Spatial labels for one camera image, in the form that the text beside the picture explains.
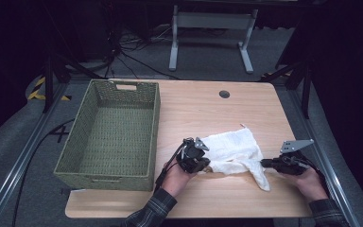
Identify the white towel brown bear print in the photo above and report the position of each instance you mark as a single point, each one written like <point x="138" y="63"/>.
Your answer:
<point x="233" y="148"/>

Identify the black metal stand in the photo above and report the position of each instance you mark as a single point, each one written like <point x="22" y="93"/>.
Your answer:
<point x="305" y="91"/>
<point x="48" y="85"/>

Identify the aluminium floor rail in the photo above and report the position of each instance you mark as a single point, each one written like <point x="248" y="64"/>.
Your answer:
<point x="15" y="170"/>
<point x="327" y="126"/>

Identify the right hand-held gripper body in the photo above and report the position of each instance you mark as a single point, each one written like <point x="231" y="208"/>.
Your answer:
<point x="293" y="165"/>

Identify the grey round table grommet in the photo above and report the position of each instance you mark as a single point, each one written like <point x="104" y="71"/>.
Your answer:
<point x="224" y="94"/>

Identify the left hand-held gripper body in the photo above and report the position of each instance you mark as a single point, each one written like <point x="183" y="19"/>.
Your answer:
<point x="190" y="156"/>

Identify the yellow black floor tape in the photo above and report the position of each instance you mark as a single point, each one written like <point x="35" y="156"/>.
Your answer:
<point x="38" y="94"/>

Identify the person's left hand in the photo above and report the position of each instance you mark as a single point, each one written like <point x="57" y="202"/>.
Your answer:
<point x="175" y="179"/>

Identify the white metal desk frame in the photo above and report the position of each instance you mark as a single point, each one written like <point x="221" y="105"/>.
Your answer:
<point x="214" y="20"/>

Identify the person's right hand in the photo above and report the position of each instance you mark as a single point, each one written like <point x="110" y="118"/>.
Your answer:
<point x="312" y="186"/>

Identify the green woven basket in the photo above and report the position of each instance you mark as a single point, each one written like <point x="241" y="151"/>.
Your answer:
<point x="123" y="126"/>

